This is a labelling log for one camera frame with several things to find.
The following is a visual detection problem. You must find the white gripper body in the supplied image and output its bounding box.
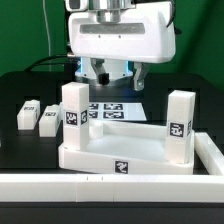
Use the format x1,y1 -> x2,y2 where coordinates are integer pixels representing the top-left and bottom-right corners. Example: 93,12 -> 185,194
68,0 -> 176,63

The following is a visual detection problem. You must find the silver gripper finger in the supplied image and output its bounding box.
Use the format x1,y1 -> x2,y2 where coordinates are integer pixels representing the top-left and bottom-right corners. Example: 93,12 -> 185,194
90,58 -> 110,85
133,62 -> 150,91

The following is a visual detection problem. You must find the white desk top tray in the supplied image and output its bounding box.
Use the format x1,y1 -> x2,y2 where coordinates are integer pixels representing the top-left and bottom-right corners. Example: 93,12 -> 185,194
58,120 -> 194,175

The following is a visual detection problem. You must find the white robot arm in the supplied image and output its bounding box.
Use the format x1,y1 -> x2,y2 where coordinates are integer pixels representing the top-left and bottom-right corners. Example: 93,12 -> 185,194
64,0 -> 176,91

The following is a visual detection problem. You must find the white fiducial marker plate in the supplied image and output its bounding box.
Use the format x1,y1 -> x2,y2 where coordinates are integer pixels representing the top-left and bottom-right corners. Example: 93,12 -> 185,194
89,102 -> 146,121

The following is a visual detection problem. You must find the white L-shaped obstacle fence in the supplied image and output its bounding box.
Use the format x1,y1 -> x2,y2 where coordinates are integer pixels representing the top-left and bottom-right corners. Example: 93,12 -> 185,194
0,132 -> 224,203

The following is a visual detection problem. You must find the black cable on table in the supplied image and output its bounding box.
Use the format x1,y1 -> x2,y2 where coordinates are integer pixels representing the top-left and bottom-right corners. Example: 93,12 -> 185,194
23,54 -> 73,72

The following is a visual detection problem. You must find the thin white hanging cable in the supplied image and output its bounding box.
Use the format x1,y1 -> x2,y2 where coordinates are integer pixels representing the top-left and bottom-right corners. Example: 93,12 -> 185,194
41,0 -> 53,72

